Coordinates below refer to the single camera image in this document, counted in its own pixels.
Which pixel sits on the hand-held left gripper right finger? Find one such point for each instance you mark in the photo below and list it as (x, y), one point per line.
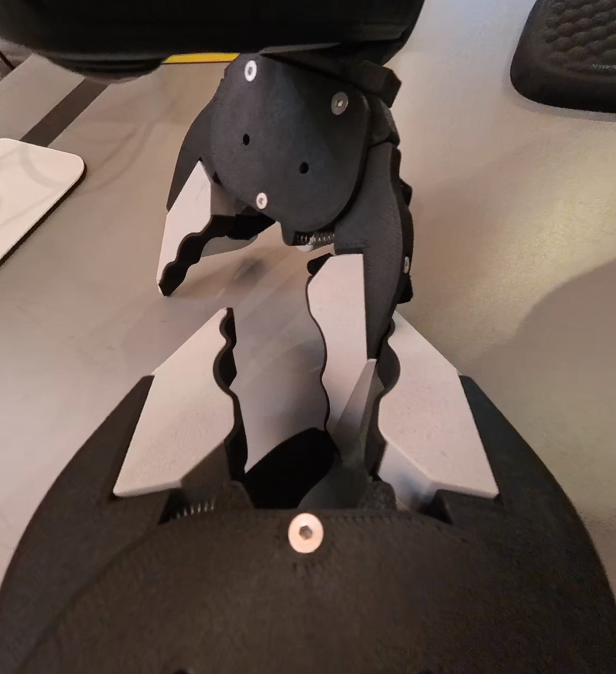
(434, 421)

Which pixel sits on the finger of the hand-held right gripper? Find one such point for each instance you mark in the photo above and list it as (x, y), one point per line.
(345, 305)
(187, 221)

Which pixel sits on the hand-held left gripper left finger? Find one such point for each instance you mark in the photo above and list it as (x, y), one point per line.
(181, 421)

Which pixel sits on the white stand base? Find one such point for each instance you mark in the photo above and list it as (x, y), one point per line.
(24, 174)

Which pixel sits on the black mesh pad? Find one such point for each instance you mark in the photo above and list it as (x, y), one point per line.
(576, 52)

